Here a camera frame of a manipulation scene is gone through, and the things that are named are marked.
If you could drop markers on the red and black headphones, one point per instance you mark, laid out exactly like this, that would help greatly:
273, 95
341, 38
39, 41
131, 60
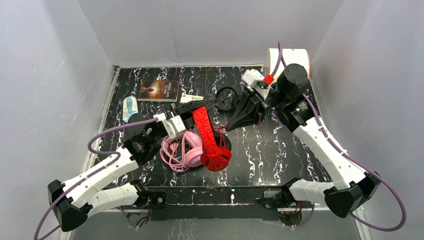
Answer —
216, 146

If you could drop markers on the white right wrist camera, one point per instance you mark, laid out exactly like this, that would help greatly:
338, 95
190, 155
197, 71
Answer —
254, 79

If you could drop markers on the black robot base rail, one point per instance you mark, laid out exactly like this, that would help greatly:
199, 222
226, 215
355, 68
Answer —
218, 202

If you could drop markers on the pink over-ear headphones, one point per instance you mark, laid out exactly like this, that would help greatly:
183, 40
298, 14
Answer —
183, 152

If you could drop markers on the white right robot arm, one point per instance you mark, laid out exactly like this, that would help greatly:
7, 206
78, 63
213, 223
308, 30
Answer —
350, 186

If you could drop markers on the dark paperback book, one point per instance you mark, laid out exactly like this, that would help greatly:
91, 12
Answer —
158, 91

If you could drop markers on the white cylindrical container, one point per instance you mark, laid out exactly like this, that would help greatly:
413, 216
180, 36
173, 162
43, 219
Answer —
290, 55

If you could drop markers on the white and blue small device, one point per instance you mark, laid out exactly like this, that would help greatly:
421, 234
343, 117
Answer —
130, 107

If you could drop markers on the black on-ear headphones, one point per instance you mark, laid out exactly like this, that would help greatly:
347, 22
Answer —
226, 99

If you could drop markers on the small white cardboard box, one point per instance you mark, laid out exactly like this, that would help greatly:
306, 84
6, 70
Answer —
186, 98

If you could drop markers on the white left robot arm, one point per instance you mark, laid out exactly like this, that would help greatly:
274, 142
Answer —
75, 200

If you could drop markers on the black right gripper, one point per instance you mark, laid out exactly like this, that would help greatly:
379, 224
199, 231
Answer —
252, 115

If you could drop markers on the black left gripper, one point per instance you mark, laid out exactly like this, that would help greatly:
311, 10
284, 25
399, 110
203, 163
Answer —
175, 110

